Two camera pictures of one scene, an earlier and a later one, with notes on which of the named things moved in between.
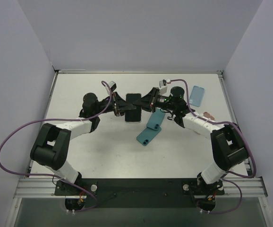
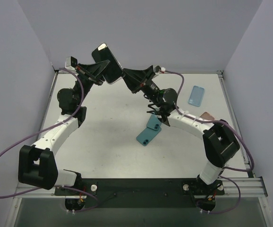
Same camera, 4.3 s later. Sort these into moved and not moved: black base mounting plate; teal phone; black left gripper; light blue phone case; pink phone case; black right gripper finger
Moved: black left gripper; black right gripper finger
Not moved: pink phone case; black base mounting plate; light blue phone case; teal phone
